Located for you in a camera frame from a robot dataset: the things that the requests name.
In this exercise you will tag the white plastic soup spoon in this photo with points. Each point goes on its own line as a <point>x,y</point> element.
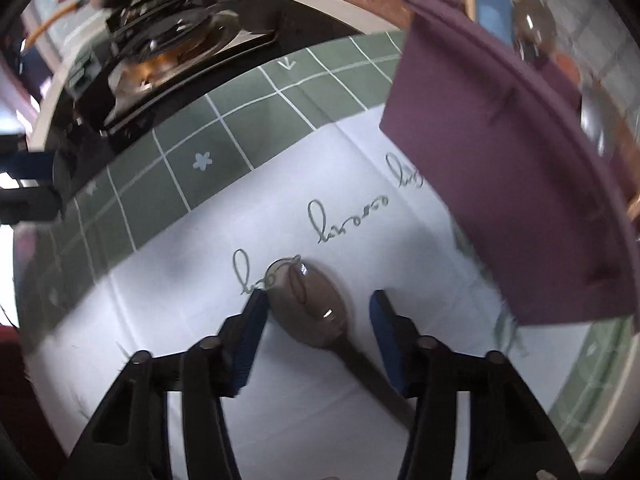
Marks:
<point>492,12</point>

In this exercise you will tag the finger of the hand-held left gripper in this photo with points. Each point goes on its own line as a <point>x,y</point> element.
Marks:
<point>27,169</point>
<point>30,204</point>

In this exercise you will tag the black gas stove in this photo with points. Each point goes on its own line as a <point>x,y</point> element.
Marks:
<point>165,50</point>

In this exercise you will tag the steel spoon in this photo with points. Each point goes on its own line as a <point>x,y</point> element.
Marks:
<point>535,22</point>

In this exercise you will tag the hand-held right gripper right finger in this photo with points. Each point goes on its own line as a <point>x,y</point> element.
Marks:
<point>390,340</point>

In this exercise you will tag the green white printed table mat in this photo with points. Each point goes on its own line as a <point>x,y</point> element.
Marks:
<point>200,310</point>

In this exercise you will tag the purple plastic utensil holder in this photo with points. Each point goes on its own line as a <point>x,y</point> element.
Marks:
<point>500,160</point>

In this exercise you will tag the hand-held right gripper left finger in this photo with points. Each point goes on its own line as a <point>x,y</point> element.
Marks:
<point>252,340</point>

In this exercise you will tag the small steel spatula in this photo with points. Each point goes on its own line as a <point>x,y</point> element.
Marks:
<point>597,115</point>

